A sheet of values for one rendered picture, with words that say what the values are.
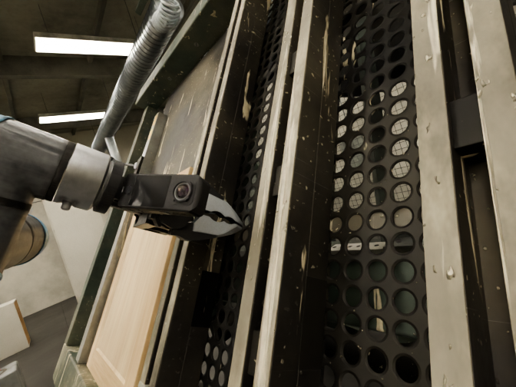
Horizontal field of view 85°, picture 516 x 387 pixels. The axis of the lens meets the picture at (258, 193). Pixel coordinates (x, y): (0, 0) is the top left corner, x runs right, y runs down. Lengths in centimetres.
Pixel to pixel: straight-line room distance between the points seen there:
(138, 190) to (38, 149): 11
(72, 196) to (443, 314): 36
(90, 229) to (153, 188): 433
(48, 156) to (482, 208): 40
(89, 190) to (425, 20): 37
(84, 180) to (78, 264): 430
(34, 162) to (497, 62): 41
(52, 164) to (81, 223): 431
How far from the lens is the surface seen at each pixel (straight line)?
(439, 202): 22
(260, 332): 30
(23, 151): 38
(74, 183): 37
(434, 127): 24
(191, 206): 32
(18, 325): 592
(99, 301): 114
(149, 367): 53
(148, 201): 36
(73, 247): 466
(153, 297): 72
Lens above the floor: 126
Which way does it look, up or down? 2 degrees down
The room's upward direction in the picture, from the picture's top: 18 degrees counter-clockwise
